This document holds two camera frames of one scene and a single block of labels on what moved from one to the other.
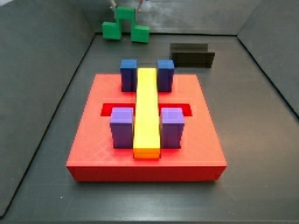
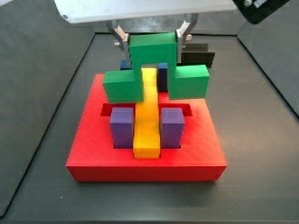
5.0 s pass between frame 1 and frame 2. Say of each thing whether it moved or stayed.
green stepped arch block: moved
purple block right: stayed
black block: stayed
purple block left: stayed
